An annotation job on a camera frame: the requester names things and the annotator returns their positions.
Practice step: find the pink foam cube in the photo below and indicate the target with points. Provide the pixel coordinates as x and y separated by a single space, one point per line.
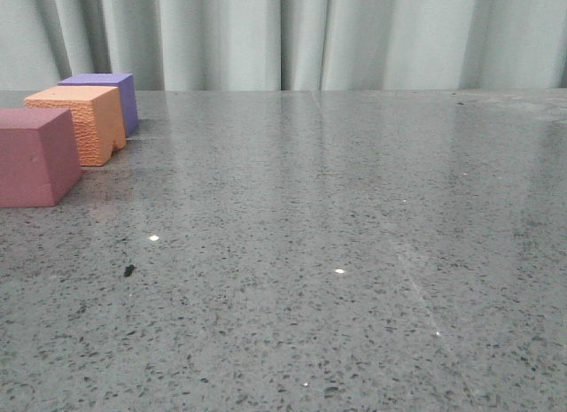
39 156

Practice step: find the purple foam cube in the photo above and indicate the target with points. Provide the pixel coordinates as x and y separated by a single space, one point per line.
126 85

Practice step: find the pale green curtain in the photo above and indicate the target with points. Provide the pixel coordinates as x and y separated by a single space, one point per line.
287 44

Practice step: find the orange foam cube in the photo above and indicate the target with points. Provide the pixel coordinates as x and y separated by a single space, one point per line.
97 117

